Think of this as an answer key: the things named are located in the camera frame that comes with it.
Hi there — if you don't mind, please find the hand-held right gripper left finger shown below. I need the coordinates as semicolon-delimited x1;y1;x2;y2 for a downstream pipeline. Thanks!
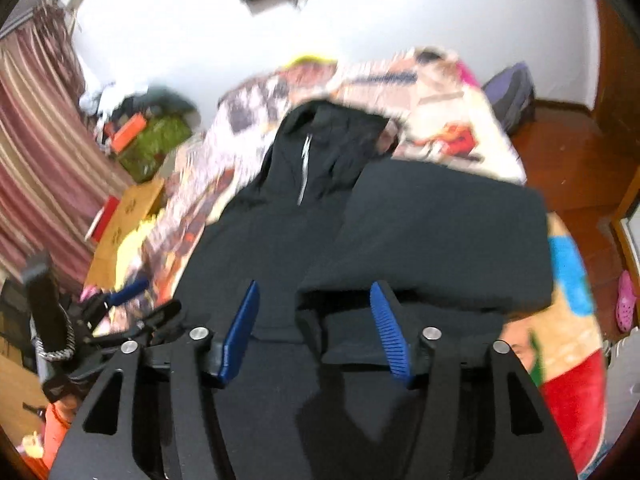
48;280;261;480

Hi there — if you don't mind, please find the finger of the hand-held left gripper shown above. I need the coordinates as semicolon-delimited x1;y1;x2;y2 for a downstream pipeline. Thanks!
124;300;184;344
81;278;151;322

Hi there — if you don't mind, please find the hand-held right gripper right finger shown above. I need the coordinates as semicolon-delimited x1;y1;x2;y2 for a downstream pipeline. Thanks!
369;280;578;480

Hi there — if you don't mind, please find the black zip hoodie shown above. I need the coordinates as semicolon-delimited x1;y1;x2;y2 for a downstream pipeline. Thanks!
172;100;555;480

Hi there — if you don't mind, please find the person's left forearm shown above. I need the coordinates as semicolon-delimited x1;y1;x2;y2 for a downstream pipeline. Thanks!
41;394;82;468

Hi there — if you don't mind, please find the red box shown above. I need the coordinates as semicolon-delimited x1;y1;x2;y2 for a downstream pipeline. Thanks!
84;196;122;244

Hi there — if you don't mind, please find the cardboard box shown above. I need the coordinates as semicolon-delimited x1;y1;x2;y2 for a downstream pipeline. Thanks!
84;176;167;292

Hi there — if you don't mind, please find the green bag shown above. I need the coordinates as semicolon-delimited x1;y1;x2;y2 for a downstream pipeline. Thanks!
117;114;194;184

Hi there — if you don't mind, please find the orange box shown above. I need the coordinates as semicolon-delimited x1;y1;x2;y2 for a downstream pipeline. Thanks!
109;113;149;153

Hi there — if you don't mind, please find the striped red curtain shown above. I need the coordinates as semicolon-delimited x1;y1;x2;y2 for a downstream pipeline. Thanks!
0;0;132;293

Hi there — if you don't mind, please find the white crumpled cloth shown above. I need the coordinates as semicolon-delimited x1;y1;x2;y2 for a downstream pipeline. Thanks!
79;84;122;117

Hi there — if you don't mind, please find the dark cloth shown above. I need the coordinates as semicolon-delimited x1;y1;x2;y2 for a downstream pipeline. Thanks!
124;87;202;117

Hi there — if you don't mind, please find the printed blanket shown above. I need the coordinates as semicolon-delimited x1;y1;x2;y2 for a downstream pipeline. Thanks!
144;47;610;477

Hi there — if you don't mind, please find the pink clog shoe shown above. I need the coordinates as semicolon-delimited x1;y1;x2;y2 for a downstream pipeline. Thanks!
615;269;639;334

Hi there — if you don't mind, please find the purple backpack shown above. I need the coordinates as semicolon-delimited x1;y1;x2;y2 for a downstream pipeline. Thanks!
481;62;537;137

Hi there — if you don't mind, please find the yellow curved cushion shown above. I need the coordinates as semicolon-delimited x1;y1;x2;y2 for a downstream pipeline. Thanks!
284;52;339;69

